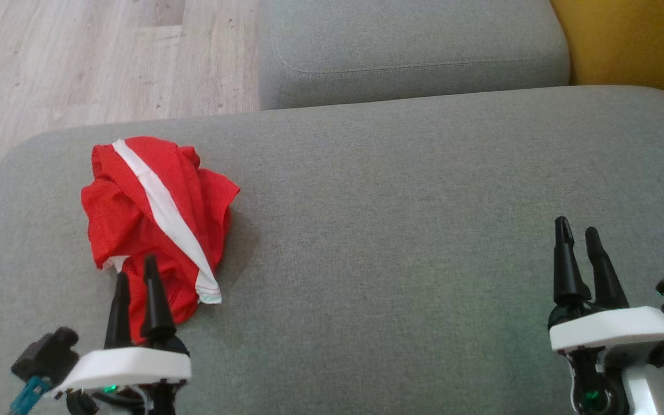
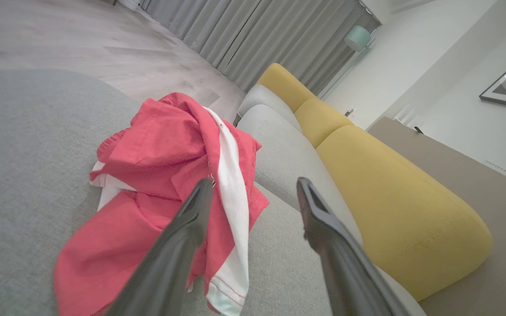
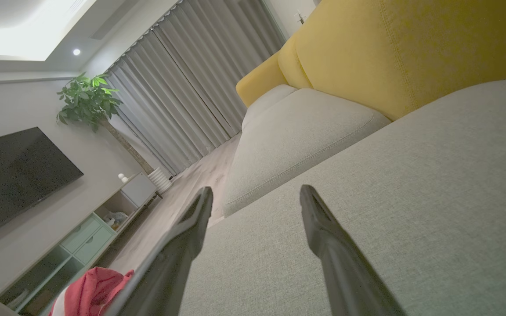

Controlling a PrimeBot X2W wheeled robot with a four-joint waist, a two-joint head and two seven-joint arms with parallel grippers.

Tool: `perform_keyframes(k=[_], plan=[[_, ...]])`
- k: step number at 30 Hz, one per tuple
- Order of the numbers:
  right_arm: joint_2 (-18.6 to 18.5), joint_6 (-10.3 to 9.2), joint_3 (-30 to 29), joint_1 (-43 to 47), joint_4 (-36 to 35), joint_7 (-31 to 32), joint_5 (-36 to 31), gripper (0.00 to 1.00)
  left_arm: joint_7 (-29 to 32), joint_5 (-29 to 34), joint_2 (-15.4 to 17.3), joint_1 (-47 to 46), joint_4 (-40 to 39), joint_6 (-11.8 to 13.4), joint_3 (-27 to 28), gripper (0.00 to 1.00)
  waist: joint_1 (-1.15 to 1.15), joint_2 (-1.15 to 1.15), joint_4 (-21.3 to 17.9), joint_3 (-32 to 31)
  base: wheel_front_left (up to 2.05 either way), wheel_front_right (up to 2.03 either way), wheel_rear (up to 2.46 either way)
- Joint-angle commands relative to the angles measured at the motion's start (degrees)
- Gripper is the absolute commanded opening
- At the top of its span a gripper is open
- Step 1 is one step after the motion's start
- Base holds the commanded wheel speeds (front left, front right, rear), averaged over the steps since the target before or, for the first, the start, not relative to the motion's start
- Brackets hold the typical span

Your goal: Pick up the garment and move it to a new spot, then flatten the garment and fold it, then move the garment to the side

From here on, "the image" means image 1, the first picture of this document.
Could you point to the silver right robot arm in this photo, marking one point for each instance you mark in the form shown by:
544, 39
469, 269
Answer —
649, 397

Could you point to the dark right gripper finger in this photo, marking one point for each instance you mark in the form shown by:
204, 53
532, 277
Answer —
606, 276
565, 265

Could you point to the red shorts with white stripe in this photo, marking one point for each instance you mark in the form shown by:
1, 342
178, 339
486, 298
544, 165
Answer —
182, 190

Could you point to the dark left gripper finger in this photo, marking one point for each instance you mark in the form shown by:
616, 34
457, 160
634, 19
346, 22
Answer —
155, 305
119, 314

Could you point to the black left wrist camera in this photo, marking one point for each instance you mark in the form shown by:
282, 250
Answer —
49, 354

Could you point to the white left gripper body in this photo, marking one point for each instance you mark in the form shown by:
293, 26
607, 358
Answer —
130, 366

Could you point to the large grey sofa seat cushion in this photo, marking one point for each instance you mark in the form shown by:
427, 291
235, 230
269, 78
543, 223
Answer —
395, 230

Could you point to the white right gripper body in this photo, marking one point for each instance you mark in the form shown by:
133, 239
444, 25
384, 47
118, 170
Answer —
614, 328

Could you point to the small grey sofa cushion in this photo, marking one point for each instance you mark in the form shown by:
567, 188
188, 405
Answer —
395, 46

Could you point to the teal left camera connector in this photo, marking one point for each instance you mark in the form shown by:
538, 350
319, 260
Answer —
29, 395

